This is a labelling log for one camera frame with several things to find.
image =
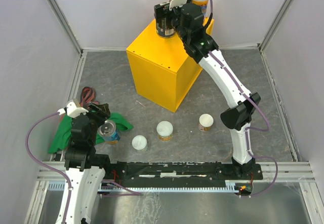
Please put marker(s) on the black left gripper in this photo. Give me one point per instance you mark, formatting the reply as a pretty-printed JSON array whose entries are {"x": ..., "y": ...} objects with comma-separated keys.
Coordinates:
[{"x": 103, "y": 112}]

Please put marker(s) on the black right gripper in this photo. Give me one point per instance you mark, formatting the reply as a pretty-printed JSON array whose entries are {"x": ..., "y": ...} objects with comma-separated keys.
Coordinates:
[{"x": 164, "y": 11}]

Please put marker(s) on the blue soup can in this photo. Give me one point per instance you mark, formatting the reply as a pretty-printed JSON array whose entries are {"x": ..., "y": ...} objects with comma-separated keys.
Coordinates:
[{"x": 165, "y": 32}]

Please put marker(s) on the blue tin can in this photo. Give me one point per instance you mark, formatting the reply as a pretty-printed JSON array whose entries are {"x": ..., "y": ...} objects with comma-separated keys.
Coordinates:
[{"x": 109, "y": 132}]

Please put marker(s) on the small jar white lid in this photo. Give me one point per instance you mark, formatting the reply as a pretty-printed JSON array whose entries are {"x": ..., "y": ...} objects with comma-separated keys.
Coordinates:
[{"x": 139, "y": 143}]

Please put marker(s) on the green cloth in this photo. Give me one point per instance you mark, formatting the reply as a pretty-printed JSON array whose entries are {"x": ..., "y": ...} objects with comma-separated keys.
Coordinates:
[{"x": 63, "y": 134}]

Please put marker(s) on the yellow can white lid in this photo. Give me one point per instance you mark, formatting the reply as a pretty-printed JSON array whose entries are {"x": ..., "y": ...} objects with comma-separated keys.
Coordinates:
[{"x": 164, "y": 130}]

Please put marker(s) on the small can white lid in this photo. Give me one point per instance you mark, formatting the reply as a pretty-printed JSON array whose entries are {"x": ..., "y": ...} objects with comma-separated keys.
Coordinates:
[{"x": 205, "y": 122}]

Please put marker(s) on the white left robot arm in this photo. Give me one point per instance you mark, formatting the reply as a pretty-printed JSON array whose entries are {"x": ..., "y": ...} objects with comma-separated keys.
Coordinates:
[{"x": 84, "y": 168}]

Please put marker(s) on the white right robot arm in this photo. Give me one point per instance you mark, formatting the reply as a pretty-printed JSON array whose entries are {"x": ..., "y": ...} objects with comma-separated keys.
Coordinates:
[{"x": 241, "y": 102}]

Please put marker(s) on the yellow wooden cabinet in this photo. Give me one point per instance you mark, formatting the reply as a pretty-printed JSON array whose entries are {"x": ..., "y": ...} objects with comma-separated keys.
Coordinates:
[{"x": 162, "y": 71}]

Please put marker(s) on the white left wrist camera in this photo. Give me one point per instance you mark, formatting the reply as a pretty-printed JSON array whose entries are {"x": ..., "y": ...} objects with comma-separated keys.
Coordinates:
[{"x": 73, "y": 109}]

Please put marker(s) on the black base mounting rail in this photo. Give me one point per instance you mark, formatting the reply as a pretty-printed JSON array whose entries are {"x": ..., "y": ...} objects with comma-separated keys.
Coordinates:
[{"x": 181, "y": 175}]

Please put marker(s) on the light blue cable duct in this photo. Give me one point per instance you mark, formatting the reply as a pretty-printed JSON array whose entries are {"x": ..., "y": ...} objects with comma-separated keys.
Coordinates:
[{"x": 229, "y": 188}]

